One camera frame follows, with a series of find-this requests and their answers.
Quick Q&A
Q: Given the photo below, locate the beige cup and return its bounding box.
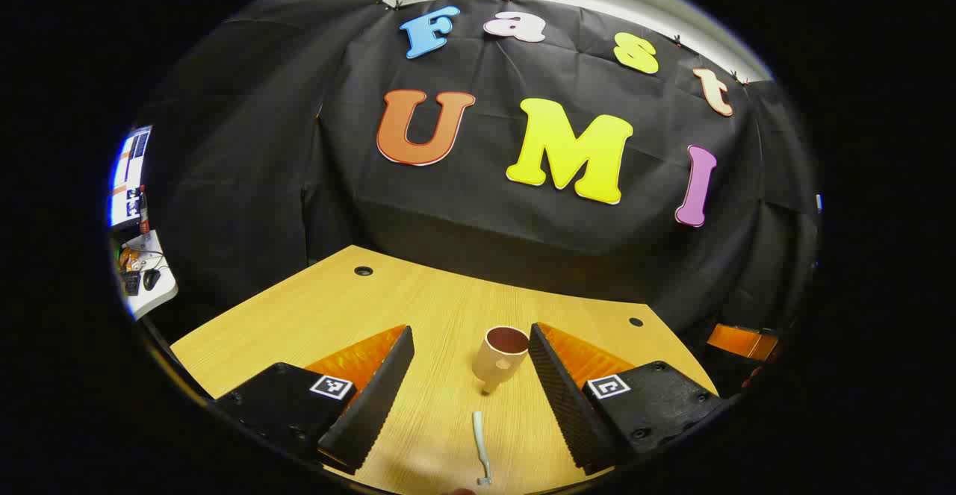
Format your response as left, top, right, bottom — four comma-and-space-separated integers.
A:
472, 326, 531, 395

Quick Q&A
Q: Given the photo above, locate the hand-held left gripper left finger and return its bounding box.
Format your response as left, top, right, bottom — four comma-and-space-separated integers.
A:
213, 323, 415, 475

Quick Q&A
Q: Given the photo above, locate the pale green toothbrush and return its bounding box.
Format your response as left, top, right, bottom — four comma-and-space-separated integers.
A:
472, 411, 494, 487

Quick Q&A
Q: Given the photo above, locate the black backdrop cloth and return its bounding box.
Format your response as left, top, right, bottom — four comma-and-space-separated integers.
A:
138, 0, 822, 346

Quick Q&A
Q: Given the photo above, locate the wooden desktop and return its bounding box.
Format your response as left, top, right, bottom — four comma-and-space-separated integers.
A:
170, 245, 719, 495

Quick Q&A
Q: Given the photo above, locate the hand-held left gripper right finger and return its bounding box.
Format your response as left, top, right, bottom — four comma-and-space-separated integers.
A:
527, 322, 729, 477

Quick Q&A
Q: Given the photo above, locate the white background desk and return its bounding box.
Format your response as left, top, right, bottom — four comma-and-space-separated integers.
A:
118, 230, 179, 320

